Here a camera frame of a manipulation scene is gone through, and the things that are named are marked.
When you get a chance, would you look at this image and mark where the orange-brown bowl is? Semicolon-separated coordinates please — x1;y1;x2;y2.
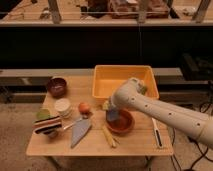
106;109;135;135

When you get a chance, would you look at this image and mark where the blue sponge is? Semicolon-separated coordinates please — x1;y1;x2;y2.
106;109;119;122

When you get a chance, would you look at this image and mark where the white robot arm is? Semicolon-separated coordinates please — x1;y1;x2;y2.
107;78;213;148

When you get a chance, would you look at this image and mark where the purple bowl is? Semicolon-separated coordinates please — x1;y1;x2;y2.
46;78;67;98

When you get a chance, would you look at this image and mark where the striped bowl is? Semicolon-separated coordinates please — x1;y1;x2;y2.
34;116;62;134

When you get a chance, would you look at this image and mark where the yellow plastic tub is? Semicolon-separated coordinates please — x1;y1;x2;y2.
92;65;159;104

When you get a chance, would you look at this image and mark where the orange fruit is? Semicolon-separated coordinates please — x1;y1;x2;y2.
78;102;91;114

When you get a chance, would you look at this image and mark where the green vegetable in tub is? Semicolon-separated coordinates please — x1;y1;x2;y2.
141;86;148;95

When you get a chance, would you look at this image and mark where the white cup stack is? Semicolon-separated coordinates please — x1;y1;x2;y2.
54;98;71;118

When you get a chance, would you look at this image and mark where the wooden table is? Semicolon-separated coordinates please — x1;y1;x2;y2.
26;76;173;157

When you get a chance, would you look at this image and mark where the green cup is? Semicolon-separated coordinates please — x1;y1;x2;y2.
36;109;50;121

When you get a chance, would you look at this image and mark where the background wooden shelf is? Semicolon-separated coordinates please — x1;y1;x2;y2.
0;0;213;26

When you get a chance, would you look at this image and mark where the black cable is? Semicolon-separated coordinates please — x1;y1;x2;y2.
169;128;213;171

